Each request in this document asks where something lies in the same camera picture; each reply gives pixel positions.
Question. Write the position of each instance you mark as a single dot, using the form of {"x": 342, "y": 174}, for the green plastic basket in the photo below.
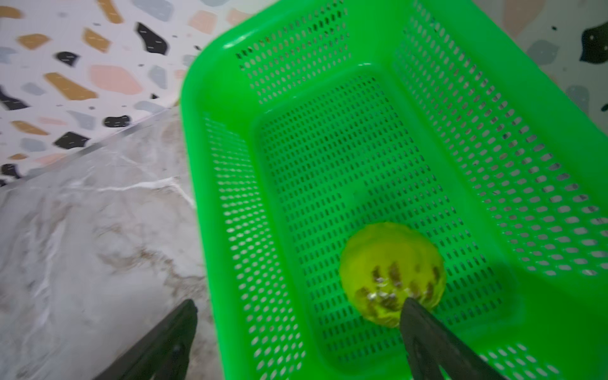
{"x": 313, "y": 119}

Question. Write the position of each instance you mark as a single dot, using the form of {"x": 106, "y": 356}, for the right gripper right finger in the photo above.
{"x": 433, "y": 351}

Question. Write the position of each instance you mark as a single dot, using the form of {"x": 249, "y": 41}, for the green fruit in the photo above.
{"x": 384, "y": 264}

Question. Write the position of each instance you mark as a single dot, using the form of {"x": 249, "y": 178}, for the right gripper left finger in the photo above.
{"x": 163, "y": 353}

